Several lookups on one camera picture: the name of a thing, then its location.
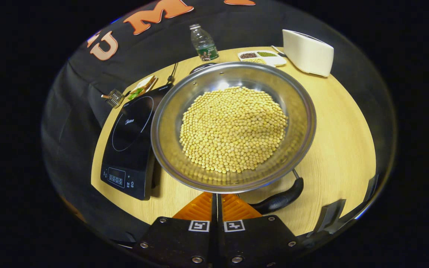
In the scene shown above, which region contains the black induction cooktop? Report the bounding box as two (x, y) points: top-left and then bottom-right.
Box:
(100, 83), (173, 201)

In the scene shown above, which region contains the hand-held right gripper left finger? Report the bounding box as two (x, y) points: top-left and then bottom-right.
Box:
(133, 192), (218, 268)

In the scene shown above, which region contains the black power cable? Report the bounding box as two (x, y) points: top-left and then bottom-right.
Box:
(167, 62), (178, 85)

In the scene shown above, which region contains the clear plastic water bottle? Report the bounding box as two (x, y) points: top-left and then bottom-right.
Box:
(189, 24), (219, 62)

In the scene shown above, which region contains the black backdrop cloth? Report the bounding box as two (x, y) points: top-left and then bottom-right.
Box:
(41, 0), (397, 239)

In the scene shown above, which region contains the pile of soybeans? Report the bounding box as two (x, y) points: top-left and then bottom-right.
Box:
(179, 86), (289, 174)

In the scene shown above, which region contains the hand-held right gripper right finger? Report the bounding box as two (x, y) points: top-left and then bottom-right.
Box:
(217, 193), (304, 268)

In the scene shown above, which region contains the steel pot with black handles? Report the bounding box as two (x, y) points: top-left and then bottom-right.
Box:
(150, 61), (317, 215)

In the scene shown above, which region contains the white divided bean dish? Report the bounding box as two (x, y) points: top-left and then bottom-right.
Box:
(238, 50), (287, 67)

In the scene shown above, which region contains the sandwich with lettuce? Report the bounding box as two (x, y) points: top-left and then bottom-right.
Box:
(127, 75), (158, 101)

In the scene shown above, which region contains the white toaster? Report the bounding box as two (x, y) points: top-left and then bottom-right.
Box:
(282, 29), (334, 77)

